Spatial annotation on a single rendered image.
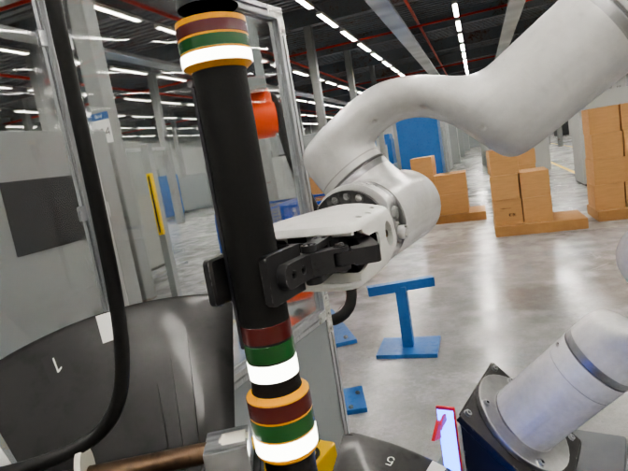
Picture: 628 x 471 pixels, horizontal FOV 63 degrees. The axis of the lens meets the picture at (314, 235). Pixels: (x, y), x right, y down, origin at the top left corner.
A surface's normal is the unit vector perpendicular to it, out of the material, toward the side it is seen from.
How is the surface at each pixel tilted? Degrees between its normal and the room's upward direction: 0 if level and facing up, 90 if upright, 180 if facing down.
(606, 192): 90
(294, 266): 90
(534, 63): 74
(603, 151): 90
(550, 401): 84
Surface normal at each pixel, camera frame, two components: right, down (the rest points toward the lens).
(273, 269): 0.87, -0.07
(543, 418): -0.51, 0.24
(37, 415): 0.00, -0.54
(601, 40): -0.18, 0.34
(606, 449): -0.16, -0.98
